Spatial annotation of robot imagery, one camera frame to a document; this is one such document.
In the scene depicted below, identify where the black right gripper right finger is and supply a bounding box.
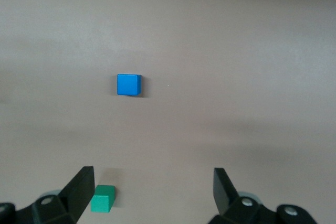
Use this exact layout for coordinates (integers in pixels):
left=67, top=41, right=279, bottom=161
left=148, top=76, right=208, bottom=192
left=208, top=167, right=318, bottom=224

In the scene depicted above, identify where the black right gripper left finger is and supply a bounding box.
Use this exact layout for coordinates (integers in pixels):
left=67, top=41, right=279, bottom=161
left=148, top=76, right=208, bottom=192
left=14, top=166, right=95, bottom=224

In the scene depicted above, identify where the blue wooden cube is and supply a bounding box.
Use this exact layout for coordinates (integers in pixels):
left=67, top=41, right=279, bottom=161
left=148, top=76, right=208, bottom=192
left=116, top=73, right=142, bottom=97

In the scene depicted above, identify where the green wooden cube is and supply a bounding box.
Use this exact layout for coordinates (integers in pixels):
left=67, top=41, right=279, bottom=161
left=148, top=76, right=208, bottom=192
left=90, top=184, right=116, bottom=214

